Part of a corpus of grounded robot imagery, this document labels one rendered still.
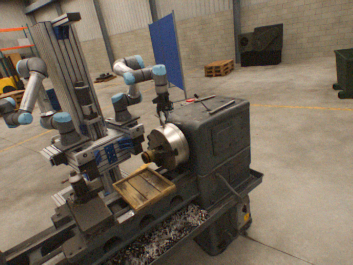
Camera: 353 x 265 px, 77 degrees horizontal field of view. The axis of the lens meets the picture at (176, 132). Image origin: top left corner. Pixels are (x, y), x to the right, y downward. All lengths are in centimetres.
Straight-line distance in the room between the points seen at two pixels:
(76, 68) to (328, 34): 1008
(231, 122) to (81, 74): 128
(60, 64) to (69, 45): 17
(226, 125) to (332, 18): 967
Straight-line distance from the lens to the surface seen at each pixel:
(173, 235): 162
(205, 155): 154
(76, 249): 136
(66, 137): 188
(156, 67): 130
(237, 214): 205
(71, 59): 205
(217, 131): 158
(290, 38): 1128
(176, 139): 145
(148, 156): 148
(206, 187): 169
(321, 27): 1109
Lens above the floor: 180
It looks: 24 degrees down
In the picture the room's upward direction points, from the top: 10 degrees counter-clockwise
